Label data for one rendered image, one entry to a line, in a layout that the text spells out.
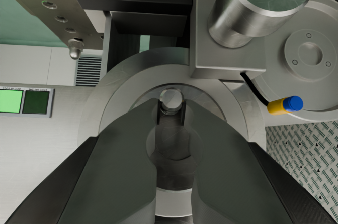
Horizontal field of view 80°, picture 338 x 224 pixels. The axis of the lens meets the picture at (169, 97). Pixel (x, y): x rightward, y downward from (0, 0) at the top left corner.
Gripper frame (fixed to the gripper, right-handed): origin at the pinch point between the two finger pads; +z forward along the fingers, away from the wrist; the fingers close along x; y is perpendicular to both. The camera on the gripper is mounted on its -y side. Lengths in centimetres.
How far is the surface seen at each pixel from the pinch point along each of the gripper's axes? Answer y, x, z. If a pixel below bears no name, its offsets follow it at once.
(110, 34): -2.1, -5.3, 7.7
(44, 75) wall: 116, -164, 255
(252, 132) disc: 3.6, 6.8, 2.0
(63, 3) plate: -2.1, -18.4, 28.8
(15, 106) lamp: 20.6, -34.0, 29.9
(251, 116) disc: 2.7, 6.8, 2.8
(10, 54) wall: 95, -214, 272
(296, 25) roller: -3.6, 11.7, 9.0
